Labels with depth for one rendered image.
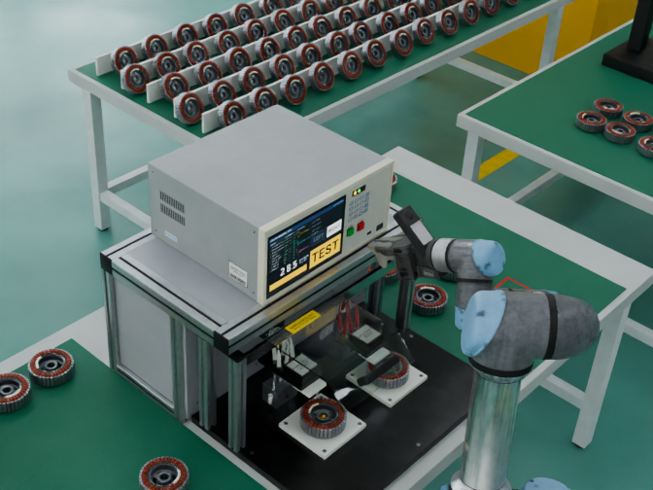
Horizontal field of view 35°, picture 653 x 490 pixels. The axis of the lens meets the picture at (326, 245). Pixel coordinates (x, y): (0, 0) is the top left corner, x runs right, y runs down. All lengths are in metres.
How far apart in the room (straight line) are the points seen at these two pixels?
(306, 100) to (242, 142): 1.44
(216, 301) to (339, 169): 0.42
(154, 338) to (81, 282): 1.78
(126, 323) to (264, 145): 0.55
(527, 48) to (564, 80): 1.75
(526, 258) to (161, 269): 1.24
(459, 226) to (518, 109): 0.86
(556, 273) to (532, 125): 0.91
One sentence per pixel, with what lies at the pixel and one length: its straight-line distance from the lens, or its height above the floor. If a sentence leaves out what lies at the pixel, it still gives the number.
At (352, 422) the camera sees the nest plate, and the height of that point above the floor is 0.78.
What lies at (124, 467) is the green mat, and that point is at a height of 0.75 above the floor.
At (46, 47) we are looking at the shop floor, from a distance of 6.17.
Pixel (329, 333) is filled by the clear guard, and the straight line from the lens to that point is 2.34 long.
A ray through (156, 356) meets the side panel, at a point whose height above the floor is 0.89.
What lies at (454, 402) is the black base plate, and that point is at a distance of 2.64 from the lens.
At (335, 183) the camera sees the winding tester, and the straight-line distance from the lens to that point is 2.38.
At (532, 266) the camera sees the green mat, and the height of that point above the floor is 0.75.
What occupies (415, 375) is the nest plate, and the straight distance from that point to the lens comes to 2.68.
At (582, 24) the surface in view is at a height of 0.39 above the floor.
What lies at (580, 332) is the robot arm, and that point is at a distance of 1.83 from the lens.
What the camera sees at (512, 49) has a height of 0.11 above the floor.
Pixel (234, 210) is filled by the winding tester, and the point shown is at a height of 1.32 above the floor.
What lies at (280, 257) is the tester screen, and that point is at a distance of 2.29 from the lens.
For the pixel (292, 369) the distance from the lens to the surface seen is 2.46.
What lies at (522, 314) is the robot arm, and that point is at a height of 1.48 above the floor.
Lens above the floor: 2.58
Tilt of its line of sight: 36 degrees down
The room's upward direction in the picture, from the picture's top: 4 degrees clockwise
